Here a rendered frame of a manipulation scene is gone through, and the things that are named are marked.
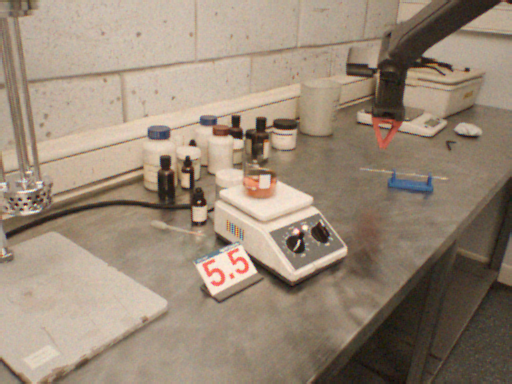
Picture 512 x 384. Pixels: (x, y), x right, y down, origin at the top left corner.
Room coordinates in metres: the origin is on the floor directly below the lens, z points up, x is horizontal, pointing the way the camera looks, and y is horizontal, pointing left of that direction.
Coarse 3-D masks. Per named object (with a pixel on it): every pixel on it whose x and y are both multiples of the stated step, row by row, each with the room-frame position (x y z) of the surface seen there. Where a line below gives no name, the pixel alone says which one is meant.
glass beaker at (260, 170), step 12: (252, 144) 0.77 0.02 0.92; (264, 144) 0.77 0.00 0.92; (252, 156) 0.71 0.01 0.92; (264, 156) 0.71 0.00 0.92; (276, 156) 0.72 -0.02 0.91; (252, 168) 0.71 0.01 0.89; (264, 168) 0.71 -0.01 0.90; (276, 168) 0.73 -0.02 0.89; (252, 180) 0.71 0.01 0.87; (264, 180) 0.71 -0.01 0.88; (276, 180) 0.73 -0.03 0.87; (252, 192) 0.71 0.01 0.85; (264, 192) 0.71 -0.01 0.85; (276, 192) 0.73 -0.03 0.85
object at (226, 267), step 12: (228, 252) 0.63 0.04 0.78; (240, 252) 0.64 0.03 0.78; (204, 264) 0.60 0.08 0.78; (216, 264) 0.61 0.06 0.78; (228, 264) 0.62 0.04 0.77; (240, 264) 0.63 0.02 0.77; (204, 276) 0.58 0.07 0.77; (216, 276) 0.59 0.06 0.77; (228, 276) 0.60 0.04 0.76; (240, 276) 0.61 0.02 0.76
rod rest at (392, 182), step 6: (390, 180) 1.03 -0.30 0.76; (396, 180) 1.03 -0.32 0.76; (402, 180) 1.03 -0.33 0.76; (408, 180) 1.03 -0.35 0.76; (390, 186) 1.01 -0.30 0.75; (396, 186) 1.01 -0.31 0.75; (402, 186) 1.01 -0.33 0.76; (408, 186) 1.01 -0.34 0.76; (414, 186) 1.00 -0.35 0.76; (420, 186) 1.00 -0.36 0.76; (426, 186) 1.00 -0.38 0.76; (432, 186) 1.01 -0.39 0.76
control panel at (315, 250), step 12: (312, 216) 0.71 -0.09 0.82; (288, 228) 0.67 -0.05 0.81; (300, 228) 0.68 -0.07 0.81; (276, 240) 0.64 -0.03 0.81; (312, 240) 0.67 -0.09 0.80; (336, 240) 0.68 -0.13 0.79; (288, 252) 0.63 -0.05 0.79; (312, 252) 0.64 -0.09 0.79; (324, 252) 0.65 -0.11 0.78; (300, 264) 0.61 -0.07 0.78
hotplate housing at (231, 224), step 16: (224, 208) 0.72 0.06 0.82; (304, 208) 0.73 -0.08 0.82; (224, 224) 0.72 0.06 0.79; (240, 224) 0.69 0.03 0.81; (256, 224) 0.66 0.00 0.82; (272, 224) 0.67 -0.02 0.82; (240, 240) 0.69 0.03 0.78; (256, 240) 0.66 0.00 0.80; (272, 240) 0.64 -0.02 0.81; (256, 256) 0.65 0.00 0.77; (272, 256) 0.63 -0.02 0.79; (336, 256) 0.66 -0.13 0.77; (272, 272) 0.63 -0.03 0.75; (288, 272) 0.60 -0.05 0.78; (304, 272) 0.61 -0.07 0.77
